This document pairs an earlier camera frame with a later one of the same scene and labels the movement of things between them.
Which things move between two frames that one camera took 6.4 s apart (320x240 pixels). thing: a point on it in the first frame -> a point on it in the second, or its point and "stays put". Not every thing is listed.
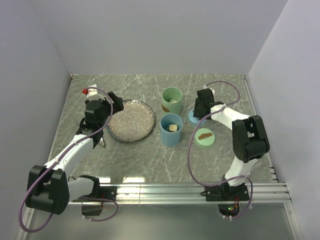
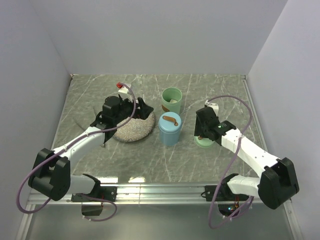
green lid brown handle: x=204 y=138 stays put
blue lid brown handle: x=195 y=120 -> x=170 y=122
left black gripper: x=117 y=105 -> x=144 y=111
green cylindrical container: x=170 y=99 stays put
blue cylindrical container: x=171 y=125 stays put
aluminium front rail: x=186 y=194 stays put
